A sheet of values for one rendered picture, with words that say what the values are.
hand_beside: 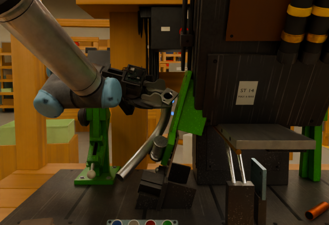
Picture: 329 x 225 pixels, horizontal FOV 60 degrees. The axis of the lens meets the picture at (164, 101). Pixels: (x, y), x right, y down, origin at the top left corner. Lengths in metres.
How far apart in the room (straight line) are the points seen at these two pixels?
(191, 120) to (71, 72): 0.33
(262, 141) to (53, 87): 0.51
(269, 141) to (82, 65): 0.41
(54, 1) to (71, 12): 0.69
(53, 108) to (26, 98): 0.50
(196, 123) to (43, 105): 0.39
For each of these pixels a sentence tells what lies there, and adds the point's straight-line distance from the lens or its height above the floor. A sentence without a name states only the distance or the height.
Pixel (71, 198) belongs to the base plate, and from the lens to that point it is 0.92.
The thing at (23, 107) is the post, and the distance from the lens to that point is 1.26.
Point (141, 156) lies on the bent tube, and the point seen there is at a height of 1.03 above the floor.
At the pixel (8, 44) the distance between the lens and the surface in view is 11.59.
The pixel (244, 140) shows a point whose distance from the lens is 0.60.
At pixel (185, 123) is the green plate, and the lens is 0.76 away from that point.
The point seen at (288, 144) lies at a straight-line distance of 0.63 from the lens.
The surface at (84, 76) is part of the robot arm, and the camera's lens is 0.64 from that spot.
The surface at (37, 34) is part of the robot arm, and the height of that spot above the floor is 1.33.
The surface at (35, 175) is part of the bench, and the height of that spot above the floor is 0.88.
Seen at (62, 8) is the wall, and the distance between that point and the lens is 11.26.
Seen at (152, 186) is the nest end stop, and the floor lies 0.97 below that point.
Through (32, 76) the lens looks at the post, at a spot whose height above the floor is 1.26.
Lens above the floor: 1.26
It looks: 5 degrees down
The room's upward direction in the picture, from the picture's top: straight up
